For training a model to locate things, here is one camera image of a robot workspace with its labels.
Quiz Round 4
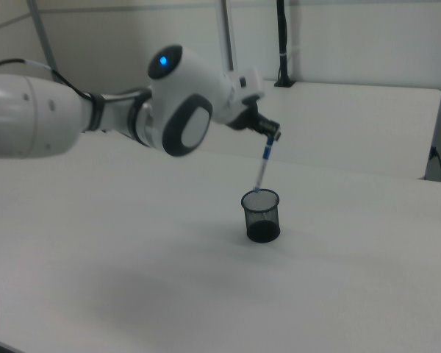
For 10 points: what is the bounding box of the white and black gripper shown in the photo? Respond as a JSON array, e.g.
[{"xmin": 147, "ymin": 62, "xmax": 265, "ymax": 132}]
[{"xmin": 220, "ymin": 65, "xmax": 282, "ymax": 142}]

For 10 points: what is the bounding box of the blue and white marker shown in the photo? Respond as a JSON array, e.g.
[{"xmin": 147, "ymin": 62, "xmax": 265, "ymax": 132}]
[{"xmin": 252, "ymin": 136, "xmax": 276, "ymax": 194}]

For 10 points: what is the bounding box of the black camera stand pole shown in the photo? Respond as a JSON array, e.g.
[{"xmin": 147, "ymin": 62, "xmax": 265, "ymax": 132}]
[{"xmin": 273, "ymin": 0, "xmax": 294, "ymax": 88}]

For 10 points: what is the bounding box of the grey metal partition post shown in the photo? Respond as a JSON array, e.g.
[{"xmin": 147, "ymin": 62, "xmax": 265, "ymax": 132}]
[
  {"xmin": 26, "ymin": 0, "xmax": 57, "ymax": 86},
  {"xmin": 219, "ymin": 0, "xmax": 239, "ymax": 74}
]

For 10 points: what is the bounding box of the black wire mesh pen cup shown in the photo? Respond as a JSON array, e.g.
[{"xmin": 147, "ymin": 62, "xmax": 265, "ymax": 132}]
[{"xmin": 240, "ymin": 188, "xmax": 282, "ymax": 244}]

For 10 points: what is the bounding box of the black wall power cable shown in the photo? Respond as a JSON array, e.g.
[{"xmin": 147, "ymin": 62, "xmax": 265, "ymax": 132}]
[{"xmin": 429, "ymin": 146, "xmax": 441, "ymax": 183}]

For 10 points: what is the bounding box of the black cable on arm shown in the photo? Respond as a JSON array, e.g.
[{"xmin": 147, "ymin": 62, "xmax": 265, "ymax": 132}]
[{"xmin": 0, "ymin": 57, "xmax": 96, "ymax": 102}]

